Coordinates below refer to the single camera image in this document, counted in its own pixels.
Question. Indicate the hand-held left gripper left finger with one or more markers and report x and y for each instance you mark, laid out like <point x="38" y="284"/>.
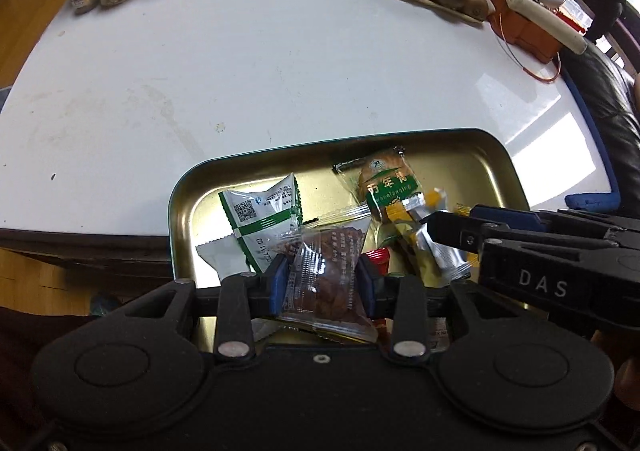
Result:
<point x="276" y="283"/>

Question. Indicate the yellow and silver snack packet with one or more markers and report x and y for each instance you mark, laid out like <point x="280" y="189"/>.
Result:
<point x="440" y="256"/>

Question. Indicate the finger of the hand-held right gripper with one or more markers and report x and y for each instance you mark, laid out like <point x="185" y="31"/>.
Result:
<point x="452" y="230"/>
<point x="510" y="220"/>

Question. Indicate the blue chair edge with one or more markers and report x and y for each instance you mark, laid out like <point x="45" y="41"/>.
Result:
<point x="592" y="201"/>

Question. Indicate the orange bag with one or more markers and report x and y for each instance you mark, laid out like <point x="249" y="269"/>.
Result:
<point x="525" y="33"/>

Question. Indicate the red candy wrapper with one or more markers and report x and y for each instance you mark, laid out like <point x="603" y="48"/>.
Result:
<point x="376" y="261"/>

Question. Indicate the white plastic tool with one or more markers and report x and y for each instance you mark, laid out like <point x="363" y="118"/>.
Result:
<point x="537" y="6"/>

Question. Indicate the black leather sofa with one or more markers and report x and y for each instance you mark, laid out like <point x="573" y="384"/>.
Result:
<point x="607" y="111"/>

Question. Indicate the green biscuit stick packet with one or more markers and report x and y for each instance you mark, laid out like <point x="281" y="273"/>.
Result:
<point x="387" y="181"/>

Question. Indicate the green and white snack packet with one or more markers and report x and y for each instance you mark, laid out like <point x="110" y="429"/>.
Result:
<point x="260" y="221"/>

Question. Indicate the clear packet of brown snack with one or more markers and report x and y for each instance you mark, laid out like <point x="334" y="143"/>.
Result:
<point x="325" y="276"/>

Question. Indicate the plain white snack packet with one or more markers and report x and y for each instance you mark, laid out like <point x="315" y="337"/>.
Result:
<point x="220" y="261"/>

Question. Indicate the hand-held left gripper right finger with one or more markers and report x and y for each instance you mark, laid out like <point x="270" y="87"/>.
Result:
<point x="365" y="287"/>

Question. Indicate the white and pink snack packet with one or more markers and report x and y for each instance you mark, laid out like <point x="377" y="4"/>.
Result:
<point x="439" y="331"/>

